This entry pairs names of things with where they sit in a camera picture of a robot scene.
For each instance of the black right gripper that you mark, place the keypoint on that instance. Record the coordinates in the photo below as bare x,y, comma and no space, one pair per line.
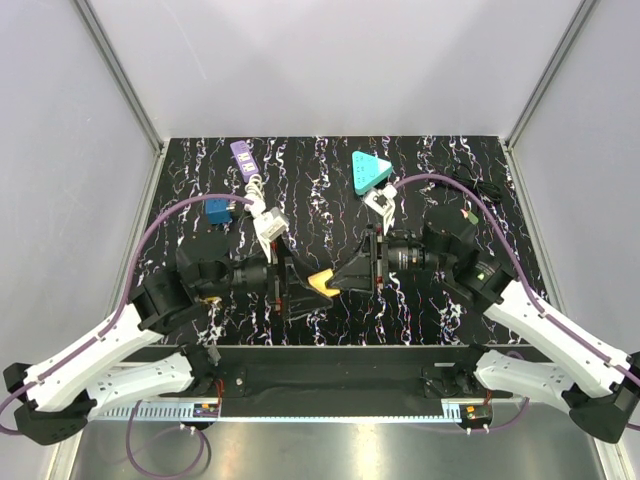
374,260

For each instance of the white slotted cable duct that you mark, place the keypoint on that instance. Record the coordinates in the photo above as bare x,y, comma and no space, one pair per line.
164,411

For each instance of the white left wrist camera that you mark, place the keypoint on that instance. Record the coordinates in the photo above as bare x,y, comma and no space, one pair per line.
269,225

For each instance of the teal triangular power strip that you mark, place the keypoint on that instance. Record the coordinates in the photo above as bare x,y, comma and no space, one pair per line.
368,171

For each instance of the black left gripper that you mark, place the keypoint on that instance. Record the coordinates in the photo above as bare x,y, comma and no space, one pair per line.
285,267

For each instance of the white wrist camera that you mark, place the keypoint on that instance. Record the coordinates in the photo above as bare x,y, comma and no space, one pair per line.
269,225
382,201

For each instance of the blue cube socket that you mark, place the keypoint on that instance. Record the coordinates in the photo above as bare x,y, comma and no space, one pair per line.
219,211

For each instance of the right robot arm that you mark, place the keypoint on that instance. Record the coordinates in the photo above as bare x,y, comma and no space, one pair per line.
585,378

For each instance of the green round-hole power strip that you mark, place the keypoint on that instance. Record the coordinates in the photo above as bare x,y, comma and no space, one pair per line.
473,219

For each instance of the purple power strip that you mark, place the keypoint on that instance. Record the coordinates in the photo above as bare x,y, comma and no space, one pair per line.
244,159

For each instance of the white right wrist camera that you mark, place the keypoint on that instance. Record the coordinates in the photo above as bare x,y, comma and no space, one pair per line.
382,201

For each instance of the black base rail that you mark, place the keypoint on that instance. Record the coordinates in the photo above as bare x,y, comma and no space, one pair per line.
380,377

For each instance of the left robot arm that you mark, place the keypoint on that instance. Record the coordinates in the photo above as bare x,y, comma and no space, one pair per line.
60,396

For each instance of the yellow cube socket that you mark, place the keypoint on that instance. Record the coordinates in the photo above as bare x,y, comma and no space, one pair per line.
319,282

